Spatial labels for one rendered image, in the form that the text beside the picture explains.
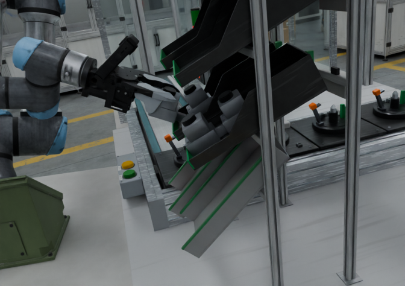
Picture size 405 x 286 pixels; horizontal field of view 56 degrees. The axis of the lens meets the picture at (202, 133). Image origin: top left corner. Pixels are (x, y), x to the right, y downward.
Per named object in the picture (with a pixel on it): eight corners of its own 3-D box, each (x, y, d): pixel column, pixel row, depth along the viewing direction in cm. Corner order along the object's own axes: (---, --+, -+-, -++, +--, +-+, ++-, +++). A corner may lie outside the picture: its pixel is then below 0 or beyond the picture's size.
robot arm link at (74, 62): (76, 46, 88) (62, 56, 81) (95, 52, 88) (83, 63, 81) (71, 76, 91) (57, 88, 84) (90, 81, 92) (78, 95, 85)
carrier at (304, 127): (320, 152, 122) (320, 116, 117) (286, 128, 143) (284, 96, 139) (386, 136, 126) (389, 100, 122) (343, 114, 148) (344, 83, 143)
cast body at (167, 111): (147, 115, 88) (155, 88, 85) (150, 107, 92) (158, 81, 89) (182, 126, 89) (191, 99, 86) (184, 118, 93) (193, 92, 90)
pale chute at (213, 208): (199, 259, 79) (181, 249, 77) (194, 221, 91) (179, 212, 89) (290, 157, 72) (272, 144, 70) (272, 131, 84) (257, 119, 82)
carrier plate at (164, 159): (166, 191, 112) (165, 184, 112) (154, 158, 134) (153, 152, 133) (243, 172, 117) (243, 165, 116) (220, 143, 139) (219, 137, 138)
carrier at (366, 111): (387, 136, 126) (390, 100, 122) (345, 114, 148) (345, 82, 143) (449, 120, 131) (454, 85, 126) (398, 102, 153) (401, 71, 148)
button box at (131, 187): (123, 200, 121) (119, 182, 118) (119, 171, 140) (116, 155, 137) (145, 194, 122) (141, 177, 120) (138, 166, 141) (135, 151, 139)
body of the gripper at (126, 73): (136, 101, 93) (88, 86, 92) (144, 69, 89) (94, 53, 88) (129, 114, 87) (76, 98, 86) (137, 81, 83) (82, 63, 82)
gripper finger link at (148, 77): (173, 103, 95) (136, 95, 92) (179, 82, 92) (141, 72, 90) (174, 109, 92) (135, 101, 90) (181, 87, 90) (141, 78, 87)
